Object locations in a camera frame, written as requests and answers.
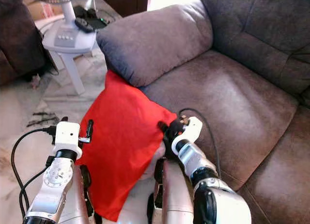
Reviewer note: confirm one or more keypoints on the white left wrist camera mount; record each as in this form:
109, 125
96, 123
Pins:
68, 136

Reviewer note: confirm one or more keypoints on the red fabric pillow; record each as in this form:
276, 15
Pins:
121, 141

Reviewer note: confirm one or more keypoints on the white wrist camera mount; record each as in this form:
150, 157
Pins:
193, 129
68, 136

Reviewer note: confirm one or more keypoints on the black remote control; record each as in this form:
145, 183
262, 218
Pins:
82, 24

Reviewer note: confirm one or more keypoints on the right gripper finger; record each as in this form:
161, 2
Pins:
166, 127

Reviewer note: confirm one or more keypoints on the white pedestal fan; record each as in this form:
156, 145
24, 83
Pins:
65, 37

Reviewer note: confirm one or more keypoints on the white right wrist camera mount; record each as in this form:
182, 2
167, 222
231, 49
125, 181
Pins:
193, 129

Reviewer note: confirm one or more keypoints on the grey brown fabric sofa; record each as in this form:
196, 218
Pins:
232, 103

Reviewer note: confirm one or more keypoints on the white round side table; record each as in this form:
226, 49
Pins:
76, 73

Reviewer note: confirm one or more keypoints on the black electronic device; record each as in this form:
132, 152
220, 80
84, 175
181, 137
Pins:
98, 18

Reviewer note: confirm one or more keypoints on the cardboard box with red print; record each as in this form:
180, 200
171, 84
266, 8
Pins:
47, 9

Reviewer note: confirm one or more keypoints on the dark brown fabric sofa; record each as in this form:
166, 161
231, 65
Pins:
22, 35

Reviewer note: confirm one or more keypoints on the small pink floor object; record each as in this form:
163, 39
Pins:
35, 81

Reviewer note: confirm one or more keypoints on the dark wooden cabinet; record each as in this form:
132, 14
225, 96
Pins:
123, 2

